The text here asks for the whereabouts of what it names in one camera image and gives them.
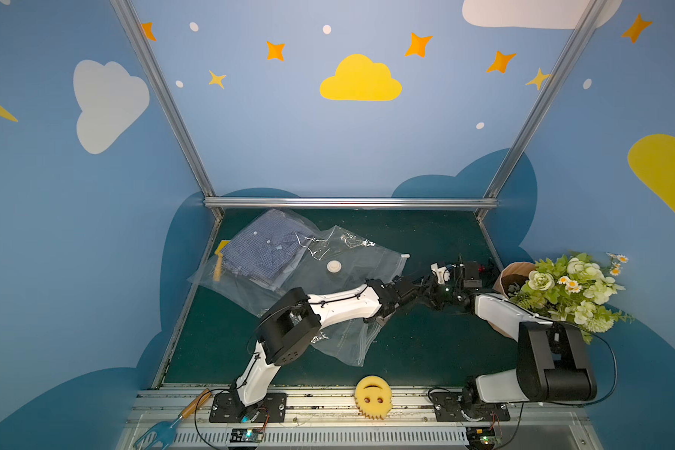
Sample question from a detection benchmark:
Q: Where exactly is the left circuit board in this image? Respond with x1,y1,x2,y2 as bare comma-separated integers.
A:
230,429,266,444

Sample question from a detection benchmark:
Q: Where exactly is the yellow toy shovel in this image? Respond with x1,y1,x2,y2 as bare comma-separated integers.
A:
213,240,230,282

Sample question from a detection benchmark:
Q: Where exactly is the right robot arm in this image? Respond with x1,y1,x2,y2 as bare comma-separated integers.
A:
426,262,597,411

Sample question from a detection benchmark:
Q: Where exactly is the right circuit board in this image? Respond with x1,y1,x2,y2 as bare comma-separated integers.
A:
465,427,502,450

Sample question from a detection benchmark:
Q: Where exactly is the blue checkered shirt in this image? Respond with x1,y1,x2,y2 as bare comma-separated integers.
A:
220,209,318,291

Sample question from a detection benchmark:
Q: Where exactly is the aluminium frame back bar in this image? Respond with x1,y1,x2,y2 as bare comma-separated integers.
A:
204,197,499,210

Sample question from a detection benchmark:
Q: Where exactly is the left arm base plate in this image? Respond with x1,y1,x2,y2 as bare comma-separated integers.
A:
208,391,288,423

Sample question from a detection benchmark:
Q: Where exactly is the clear plastic vacuum bag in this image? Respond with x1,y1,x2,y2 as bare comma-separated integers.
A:
187,207,411,368

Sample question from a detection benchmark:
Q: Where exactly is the flower bouquet in paper pot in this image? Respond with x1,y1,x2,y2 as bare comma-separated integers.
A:
493,253,634,343

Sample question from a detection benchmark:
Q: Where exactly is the yellow smiley sponge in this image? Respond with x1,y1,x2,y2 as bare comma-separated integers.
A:
354,375,393,420

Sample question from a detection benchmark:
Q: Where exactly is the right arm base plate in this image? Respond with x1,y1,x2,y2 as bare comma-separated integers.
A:
427,389,511,422

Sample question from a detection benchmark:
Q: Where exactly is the blue fork wooden handle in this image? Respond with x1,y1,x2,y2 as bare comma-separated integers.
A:
133,389,212,449

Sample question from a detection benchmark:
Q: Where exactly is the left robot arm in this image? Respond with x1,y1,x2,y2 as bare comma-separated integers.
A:
231,277,429,409

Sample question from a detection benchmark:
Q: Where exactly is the circuit board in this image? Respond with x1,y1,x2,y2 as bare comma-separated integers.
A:
465,427,502,450
230,429,266,444

